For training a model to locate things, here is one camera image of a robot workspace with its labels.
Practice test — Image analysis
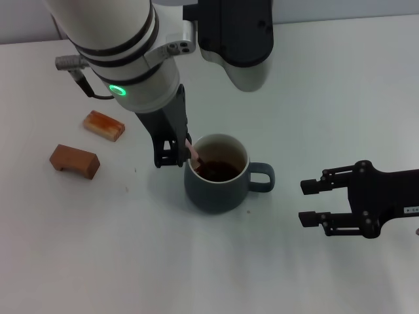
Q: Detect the grey ceramic coffee cup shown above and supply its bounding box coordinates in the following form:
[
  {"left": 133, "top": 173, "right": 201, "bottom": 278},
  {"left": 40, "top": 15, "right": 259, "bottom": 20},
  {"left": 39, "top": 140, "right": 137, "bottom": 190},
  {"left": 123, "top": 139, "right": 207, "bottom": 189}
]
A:
[{"left": 183, "top": 132, "right": 276, "bottom": 215}]

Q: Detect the pink handled metal spoon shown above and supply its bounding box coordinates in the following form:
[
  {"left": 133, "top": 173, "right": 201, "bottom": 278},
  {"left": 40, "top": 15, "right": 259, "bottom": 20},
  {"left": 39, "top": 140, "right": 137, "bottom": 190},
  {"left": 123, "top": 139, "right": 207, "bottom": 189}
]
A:
[{"left": 185, "top": 138, "right": 206, "bottom": 168}]

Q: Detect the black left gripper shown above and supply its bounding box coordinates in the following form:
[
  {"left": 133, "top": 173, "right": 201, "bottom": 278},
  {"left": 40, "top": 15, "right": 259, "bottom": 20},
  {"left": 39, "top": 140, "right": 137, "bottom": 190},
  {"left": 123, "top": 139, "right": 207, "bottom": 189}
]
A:
[{"left": 135, "top": 83, "right": 194, "bottom": 169}]

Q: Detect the left wrist cable with plug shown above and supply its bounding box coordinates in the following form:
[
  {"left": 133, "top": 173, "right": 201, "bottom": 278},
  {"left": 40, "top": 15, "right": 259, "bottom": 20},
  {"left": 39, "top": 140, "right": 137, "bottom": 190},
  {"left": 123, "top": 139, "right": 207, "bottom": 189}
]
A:
[{"left": 54, "top": 54, "right": 116, "bottom": 100}]

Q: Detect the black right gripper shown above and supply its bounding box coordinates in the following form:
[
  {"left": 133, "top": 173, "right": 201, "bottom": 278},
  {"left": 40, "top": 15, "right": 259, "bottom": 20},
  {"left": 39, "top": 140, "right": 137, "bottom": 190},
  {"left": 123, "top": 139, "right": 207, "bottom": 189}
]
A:
[{"left": 298, "top": 160, "right": 419, "bottom": 239}]

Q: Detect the dark arched wooden block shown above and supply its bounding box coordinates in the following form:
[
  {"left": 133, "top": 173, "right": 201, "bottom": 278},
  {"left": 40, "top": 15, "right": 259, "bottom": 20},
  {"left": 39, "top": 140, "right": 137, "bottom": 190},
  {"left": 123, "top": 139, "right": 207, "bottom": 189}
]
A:
[{"left": 49, "top": 144, "right": 101, "bottom": 181}]

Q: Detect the light wooden block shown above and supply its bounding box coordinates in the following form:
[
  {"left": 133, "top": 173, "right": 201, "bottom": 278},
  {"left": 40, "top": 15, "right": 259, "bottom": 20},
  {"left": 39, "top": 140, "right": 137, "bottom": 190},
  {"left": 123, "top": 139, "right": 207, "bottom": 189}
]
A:
[{"left": 82, "top": 110, "right": 126, "bottom": 143}]

